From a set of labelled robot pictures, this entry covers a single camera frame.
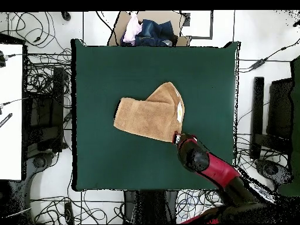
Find tan terry towel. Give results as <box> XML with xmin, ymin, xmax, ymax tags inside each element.
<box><xmin>113</xmin><ymin>81</ymin><xmax>186</xmax><ymax>144</ymax></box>

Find dark green table cloth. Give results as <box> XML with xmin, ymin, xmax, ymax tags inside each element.
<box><xmin>70</xmin><ymin>38</ymin><xmax>241</xmax><ymax>192</ymax></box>

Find black upright bar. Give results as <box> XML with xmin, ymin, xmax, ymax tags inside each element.
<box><xmin>250</xmin><ymin>76</ymin><xmax>265</xmax><ymax>161</ymax></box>

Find black round base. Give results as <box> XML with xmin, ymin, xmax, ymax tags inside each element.
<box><xmin>254</xmin><ymin>158</ymin><xmax>293</xmax><ymax>187</ymax></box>

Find blue denim jeans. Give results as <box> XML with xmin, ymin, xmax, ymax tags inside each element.
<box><xmin>120</xmin><ymin>19</ymin><xmax>179</xmax><ymax>47</ymax></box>

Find black panel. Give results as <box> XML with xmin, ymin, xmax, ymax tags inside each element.
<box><xmin>265</xmin><ymin>77</ymin><xmax>294</xmax><ymax>141</ymax></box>

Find white pink garment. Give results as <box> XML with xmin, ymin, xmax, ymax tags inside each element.
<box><xmin>122</xmin><ymin>12</ymin><xmax>143</xmax><ymax>43</ymax></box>

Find brown cardboard box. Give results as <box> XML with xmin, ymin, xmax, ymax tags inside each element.
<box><xmin>107</xmin><ymin>10</ymin><xmax>192</xmax><ymax>47</ymax></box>

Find black power strip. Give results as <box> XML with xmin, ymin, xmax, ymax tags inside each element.
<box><xmin>64</xmin><ymin>202</ymin><xmax>75</xmax><ymax>224</ymax></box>

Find black equipment stand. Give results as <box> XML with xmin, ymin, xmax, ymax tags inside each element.
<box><xmin>23</xmin><ymin>66</ymin><xmax>66</xmax><ymax>154</ymax></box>

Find white side table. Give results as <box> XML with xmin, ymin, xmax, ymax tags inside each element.
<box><xmin>0</xmin><ymin>43</ymin><xmax>24</xmax><ymax>181</ymax></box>

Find black printed strip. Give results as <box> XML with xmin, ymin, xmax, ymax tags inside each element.
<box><xmin>0</xmin><ymin>112</ymin><xmax>13</xmax><ymax>128</ymax></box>

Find black cable tangle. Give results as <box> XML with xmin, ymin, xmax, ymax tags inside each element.
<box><xmin>234</xmin><ymin>133</ymin><xmax>290</xmax><ymax>188</ymax></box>
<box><xmin>30</xmin><ymin>189</ymin><xmax>125</xmax><ymax>224</ymax></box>
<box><xmin>24</xmin><ymin>46</ymin><xmax>72</xmax><ymax>94</ymax></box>
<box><xmin>175</xmin><ymin>189</ymin><xmax>223</xmax><ymax>222</ymax></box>

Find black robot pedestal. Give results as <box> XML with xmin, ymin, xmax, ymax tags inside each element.
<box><xmin>123</xmin><ymin>190</ymin><xmax>179</xmax><ymax>224</ymax></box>

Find black cable adapter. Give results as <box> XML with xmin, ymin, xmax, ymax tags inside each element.
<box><xmin>248</xmin><ymin>58</ymin><xmax>267</xmax><ymax>70</ymax></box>

